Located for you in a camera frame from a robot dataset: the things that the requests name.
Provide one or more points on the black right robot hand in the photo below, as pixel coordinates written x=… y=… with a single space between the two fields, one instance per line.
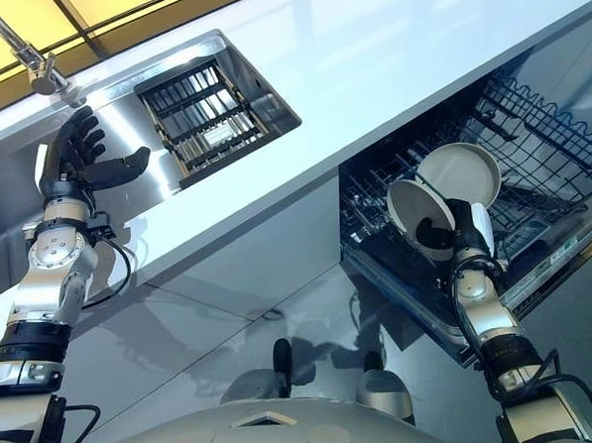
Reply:
x=467 y=230

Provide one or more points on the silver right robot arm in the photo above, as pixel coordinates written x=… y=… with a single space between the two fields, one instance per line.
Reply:
x=506 y=349

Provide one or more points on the silver robot right leg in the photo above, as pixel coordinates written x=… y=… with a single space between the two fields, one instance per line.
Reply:
x=384 y=385

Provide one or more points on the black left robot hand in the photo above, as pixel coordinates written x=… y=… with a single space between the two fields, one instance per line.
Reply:
x=69 y=159

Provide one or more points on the grey robot torso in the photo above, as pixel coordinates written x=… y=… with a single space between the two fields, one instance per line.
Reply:
x=267 y=431

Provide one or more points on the stainless steel sink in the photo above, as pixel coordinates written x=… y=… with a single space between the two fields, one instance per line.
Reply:
x=171 y=114

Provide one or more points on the chrome kitchen faucet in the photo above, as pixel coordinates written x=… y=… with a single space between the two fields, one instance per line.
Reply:
x=26 y=42

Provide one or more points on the black dish drying rack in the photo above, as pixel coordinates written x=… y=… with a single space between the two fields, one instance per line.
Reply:
x=203 y=119

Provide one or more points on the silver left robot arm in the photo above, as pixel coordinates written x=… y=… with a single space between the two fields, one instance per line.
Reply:
x=41 y=294

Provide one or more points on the open dishwasher door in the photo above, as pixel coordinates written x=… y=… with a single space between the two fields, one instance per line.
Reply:
x=542 y=278

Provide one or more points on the small white plate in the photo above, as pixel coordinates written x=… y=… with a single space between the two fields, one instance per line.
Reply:
x=417 y=210

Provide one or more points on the large white plate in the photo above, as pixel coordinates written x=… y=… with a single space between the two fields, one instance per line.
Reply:
x=460 y=173

